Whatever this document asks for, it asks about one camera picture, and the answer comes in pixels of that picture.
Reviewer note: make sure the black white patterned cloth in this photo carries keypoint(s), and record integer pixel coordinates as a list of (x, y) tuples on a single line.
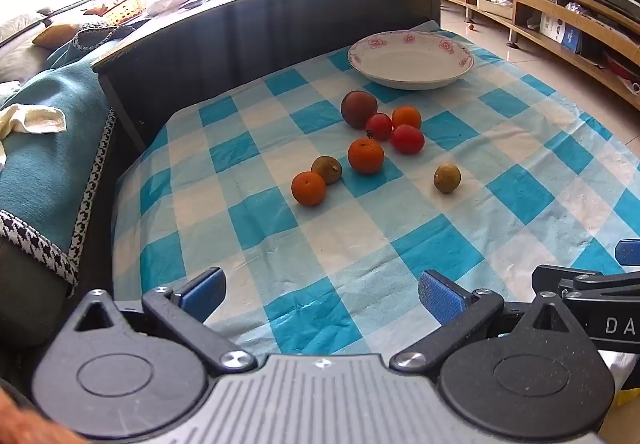
[(100, 31)]

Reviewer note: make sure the cream cloth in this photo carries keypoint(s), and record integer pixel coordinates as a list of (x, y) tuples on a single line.
[(35, 120)]

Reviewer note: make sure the wooden tv cabinet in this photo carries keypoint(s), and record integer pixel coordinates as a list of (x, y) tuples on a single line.
[(550, 6)]

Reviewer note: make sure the black coffee table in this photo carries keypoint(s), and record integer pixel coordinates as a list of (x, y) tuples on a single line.
[(250, 34)]

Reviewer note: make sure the large red tomato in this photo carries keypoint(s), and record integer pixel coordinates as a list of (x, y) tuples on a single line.
[(408, 140)]

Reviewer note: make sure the grey sofa cushion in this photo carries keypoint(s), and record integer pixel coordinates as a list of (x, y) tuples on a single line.
[(17, 44)]

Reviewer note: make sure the white floral bowl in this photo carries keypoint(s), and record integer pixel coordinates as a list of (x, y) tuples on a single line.
[(410, 66)]

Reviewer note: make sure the brown-green round fruit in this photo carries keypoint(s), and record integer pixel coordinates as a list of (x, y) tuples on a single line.
[(446, 178), (326, 169)]

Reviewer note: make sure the small red cherry tomato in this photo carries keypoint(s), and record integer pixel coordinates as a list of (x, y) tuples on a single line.
[(380, 126)]

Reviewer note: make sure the yellow-brown pillow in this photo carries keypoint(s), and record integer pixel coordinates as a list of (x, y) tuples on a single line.
[(57, 35)]

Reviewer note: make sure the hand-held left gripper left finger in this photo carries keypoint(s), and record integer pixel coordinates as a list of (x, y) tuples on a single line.
[(202, 291)]

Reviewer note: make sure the teal sofa blanket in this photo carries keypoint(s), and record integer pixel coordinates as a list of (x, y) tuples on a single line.
[(45, 164)]

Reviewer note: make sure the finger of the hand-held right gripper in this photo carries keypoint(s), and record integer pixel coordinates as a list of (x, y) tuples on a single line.
[(629, 254), (575, 281)]

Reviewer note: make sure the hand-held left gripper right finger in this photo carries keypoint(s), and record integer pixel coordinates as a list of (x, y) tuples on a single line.
[(440, 296)]

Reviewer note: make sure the white storage bin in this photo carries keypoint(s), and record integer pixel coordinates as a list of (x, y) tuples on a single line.
[(495, 3)]

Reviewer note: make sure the yellow plastic basket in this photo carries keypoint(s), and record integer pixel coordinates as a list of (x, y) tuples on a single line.
[(127, 8)]

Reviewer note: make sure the white blue box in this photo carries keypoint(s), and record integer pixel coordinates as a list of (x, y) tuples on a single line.
[(560, 31)]

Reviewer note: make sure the person's left forearm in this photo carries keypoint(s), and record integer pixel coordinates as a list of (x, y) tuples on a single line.
[(30, 419)]

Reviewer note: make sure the blue white checkered tablecloth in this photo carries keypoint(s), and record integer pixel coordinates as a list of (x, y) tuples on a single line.
[(280, 234)]

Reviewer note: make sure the dark purple round fruit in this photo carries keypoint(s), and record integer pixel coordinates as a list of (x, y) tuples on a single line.
[(359, 108)]

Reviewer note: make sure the small orange mandarin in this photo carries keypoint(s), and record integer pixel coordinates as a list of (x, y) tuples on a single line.
[(366, 156), (308, 189), (407, 116)]

